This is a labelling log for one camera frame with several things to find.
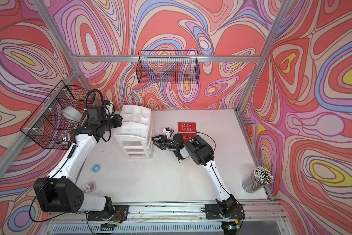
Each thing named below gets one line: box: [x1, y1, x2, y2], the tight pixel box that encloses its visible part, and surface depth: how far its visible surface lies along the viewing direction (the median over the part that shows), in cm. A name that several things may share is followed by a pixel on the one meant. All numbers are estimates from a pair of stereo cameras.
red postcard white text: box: [176, 121, 198, 134], surface depth 111 cm
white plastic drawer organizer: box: [113, 104, 154, 160], surface depth 85 cm
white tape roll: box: [61, 106, 83, 123], surface depth 76 cm
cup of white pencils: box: [242, 166, 274, 194], surface depth 70 cm
